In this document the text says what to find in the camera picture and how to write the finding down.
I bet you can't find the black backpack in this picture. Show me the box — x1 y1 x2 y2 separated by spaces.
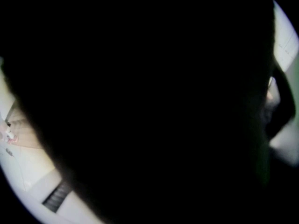
0 0 297 224

